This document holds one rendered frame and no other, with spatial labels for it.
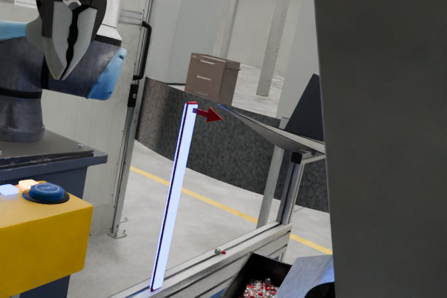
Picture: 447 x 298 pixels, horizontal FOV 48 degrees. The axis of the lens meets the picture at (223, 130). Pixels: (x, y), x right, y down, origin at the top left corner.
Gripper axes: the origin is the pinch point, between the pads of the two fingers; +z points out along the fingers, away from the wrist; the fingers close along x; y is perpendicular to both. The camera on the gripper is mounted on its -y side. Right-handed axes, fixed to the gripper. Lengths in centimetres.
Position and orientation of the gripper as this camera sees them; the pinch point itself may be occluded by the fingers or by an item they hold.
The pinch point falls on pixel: (64, 70)
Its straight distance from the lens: 62.0
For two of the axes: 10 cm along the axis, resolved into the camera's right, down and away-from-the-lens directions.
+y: -8.2, -2.7, 5.0
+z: -2.0, 9.6, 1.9
